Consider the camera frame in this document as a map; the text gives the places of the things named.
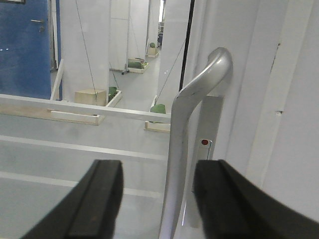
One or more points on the blue door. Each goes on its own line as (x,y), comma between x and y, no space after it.
(30,47)

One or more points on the green rolled mat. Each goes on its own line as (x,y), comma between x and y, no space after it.
(158,108)

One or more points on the silver door handle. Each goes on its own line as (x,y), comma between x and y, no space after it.
(219,68)

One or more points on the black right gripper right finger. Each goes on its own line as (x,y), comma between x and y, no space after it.
(231,207)

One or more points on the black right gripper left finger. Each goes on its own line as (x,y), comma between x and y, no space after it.
(90,209)

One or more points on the white wooden tray frame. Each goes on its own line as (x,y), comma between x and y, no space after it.
(157,126)

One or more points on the white door lock plate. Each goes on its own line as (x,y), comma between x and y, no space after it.
(203,148)

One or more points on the light wooden box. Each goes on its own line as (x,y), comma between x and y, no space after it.
(91,97)

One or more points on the white framed sliding glass door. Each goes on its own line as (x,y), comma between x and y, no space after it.
(268,129)

